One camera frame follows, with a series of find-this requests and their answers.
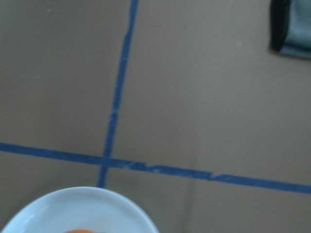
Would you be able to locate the light blue plate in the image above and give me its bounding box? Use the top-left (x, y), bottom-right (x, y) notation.
top-left (2, 187), bottom-right (159, 233)

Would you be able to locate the orange mandarin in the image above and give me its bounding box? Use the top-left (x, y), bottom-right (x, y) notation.
top-left (65, 229), bottom-right (94, 233)

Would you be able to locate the folded grey cloth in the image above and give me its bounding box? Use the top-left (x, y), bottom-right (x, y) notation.
top-left (270, 0), bottom-right (311, 59)

